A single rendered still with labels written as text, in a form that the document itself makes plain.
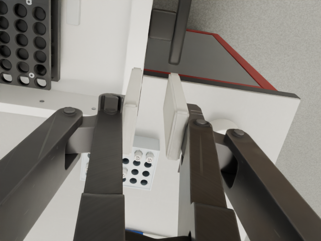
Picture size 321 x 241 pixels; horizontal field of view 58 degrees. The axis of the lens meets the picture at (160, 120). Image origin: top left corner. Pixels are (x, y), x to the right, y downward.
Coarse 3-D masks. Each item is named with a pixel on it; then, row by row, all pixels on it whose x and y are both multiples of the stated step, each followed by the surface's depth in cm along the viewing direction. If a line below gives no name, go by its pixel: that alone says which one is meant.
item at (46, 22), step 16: (32, 0) 28; (48, 0) 28; (32, 16) 28; (48, 16) 28; (32, 32) 29; (48, 32) 29; (32, 48) 30; (48, 48) 30; (32, 64) 30; (48, 64) 30; (32, 80) 31; (48, 80) 31
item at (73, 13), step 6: (66, 0) 33; (72, 0) 32; (78, 0) 32; (66, 6) 33; (72, 6) 33; (78, 6) 33; (66, 12) 33; (72, 12) 33; (78, 12) 33; (66, 18) 33; (72, 18) 33; (78, 18) 33; (72, 24) 34; (78, 24) 34
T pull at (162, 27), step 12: (180, 0) 27; (156, 12) 27; (168, 12) 27; (180, 12) 27; (156, 24) 28; (168, 24) 28; (180, 24) 28; (156, 36) 28; (168, 36) 28; (180, 36) 28; (180, 48) 29; (168, 60) 29
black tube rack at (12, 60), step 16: (0, 0) 28; (16, 0) 28; (0, 16) 28; (16, 16) 28; (0, 32) 29; (16, 32) 29; (0, 48) 30; (16, 48) 30; (0, 64) 31; (16, 64) 30; (0, 80) 31; (16, 80) 31
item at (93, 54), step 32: (64, 0) 34; (96, 0) 34; (128, 0) 34; (64, 32) 35; (96, 32) 35; (64, 64) 37; (96, 64) 37; (0, 96) 34; (32, 96) 36; (64, 96) 37; (96, 96) 39
